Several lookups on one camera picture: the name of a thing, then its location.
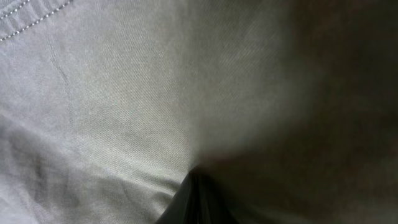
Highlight grey cotton shorts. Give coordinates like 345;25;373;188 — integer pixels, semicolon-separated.
1;1;397;223

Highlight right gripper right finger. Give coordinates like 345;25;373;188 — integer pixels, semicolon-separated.
198;174;237;224

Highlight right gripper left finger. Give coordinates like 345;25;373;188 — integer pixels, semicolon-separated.
156;173;198;224

